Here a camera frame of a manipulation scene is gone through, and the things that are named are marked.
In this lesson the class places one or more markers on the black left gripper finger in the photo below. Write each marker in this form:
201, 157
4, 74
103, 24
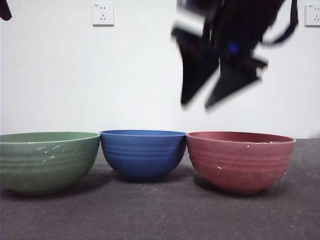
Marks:
5, 8

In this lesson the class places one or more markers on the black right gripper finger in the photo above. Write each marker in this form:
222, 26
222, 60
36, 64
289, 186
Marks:
232, 80
196, 72

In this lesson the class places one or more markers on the red ribbed bowl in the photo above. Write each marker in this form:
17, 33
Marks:
240, 165

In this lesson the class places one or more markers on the green ribbed bowl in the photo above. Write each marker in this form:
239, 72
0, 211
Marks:
45, 165

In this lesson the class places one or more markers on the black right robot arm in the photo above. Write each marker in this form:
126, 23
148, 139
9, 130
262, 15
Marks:
242, 20

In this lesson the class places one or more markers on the blue ribbed bowl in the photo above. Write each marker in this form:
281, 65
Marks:
142, 157

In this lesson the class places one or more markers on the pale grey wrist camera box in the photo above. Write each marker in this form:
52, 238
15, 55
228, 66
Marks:
188, 23

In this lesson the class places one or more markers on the white wall socket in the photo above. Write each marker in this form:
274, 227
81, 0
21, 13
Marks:
103, 15
313, 16

